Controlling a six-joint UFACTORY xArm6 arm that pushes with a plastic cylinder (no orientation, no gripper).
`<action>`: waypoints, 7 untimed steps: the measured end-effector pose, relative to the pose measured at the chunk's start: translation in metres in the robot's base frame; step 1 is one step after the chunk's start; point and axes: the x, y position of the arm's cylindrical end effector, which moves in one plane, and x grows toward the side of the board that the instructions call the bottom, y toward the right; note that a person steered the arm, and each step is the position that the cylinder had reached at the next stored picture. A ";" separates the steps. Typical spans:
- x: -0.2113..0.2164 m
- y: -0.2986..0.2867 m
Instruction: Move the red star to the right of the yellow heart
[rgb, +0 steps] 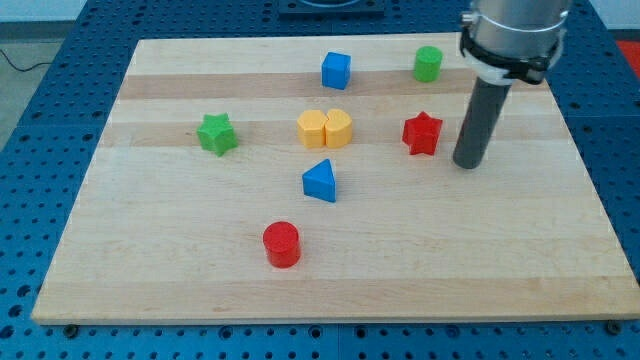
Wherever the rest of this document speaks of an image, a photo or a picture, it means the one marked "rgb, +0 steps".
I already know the yellow heart block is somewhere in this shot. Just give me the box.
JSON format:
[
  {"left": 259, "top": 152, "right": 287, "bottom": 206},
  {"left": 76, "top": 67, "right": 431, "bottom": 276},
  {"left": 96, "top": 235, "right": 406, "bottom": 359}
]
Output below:
[{"left": 325, "top": 109, "right": 353, "bottom": 148}]

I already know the black cable on floor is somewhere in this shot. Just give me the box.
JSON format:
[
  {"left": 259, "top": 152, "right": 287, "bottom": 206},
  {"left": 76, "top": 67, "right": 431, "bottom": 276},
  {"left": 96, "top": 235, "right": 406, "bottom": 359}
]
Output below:
[{"left": 0, "top": 48, "right": 54, "bottom": 74}]

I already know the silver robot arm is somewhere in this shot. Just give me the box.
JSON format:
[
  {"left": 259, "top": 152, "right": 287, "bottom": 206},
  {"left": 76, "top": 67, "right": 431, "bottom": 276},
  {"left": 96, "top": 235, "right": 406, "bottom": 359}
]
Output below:
[{"left": 459, "top": 0, "right": 572, "bottom": 86}]

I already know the green star block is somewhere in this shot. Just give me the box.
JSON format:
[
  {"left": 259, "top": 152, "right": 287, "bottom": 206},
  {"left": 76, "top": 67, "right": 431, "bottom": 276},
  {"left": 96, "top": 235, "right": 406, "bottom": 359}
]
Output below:
[{"left": 196, "top": 113, "right": 238, "bottom": 157}]

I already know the red cylinder block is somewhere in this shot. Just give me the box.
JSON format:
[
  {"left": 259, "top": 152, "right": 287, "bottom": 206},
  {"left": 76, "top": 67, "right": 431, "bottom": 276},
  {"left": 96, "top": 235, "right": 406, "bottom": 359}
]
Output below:
[{"left": 262, "top": 221, "right": 301, "bottom": 268}]

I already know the blue triangle block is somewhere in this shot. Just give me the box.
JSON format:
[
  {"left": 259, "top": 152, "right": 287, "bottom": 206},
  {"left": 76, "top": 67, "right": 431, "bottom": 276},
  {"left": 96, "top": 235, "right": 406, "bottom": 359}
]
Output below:
[{"left": 302, "top": 159, "right": 336, "bottom": 203}]

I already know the blue cube block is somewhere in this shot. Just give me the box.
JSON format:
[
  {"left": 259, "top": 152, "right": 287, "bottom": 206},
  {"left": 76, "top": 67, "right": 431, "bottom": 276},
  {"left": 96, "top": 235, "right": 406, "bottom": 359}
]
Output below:
[{"left": 321, "top": 52, "right": 351, "bottom": 90}]

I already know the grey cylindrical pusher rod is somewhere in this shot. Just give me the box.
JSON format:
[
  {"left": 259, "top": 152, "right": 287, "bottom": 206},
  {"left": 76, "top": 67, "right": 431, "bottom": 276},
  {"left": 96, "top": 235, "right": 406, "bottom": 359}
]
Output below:
[{"left": 452, "top": 78, "right": 511, "bottom": 170}]

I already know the light wooden board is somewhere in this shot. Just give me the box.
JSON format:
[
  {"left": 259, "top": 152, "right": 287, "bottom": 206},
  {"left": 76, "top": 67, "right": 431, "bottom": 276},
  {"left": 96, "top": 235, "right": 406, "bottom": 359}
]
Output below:
[{"left": 32, "top": 33, "right": 639, "bottom": 325}]

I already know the yellow pentagon block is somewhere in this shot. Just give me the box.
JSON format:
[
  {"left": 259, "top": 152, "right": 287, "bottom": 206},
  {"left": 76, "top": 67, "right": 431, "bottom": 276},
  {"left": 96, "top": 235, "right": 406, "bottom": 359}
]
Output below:
[{"left": 297, "top": 109, "right": 328, "bottom": 148}]

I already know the red star block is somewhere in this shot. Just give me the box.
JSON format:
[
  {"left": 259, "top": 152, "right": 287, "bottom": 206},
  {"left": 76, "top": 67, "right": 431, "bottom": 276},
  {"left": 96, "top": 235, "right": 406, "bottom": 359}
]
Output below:
[{"left": 402, "top": 112, "right": 443, "bottom": 156}]

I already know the green cylinder block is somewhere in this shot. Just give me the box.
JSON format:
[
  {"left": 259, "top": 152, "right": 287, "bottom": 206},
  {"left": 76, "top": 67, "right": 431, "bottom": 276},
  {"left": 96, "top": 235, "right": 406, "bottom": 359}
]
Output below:
[{"left": 413, "top": 46, "right": 443, "bottom": 82}]

